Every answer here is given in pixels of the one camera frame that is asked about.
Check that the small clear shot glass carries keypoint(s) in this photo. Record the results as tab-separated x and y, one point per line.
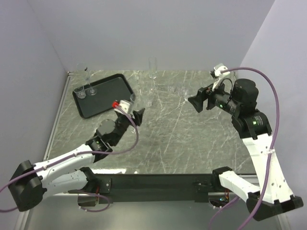
149	100

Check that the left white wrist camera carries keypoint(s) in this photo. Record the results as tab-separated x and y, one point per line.
123	106

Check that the tall clear cylinder glass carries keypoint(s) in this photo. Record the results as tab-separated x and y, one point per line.
152	67

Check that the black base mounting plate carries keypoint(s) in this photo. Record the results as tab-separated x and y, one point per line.
152	187

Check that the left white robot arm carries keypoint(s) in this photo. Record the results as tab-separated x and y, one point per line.
31	183

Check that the small clear tumbler glass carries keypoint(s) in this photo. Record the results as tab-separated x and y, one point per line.
80	92

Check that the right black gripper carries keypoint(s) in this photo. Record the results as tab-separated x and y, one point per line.
203	93

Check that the clear faceted small glass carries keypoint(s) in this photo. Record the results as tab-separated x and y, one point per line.
182	91

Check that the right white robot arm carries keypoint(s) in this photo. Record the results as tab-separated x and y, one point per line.
254	129

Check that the tiny clear shot glass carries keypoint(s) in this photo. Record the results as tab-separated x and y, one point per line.
171	88

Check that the round clear stemless glass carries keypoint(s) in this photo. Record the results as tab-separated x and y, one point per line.
134	102

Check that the black plastic tray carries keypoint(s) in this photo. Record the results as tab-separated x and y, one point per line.
109	89

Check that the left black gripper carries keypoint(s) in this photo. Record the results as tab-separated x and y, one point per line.
138	116

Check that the aluminium frame rail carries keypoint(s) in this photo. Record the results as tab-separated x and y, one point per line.
24	217

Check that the clear stemmed wine glass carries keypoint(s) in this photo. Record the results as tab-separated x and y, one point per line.
84	72

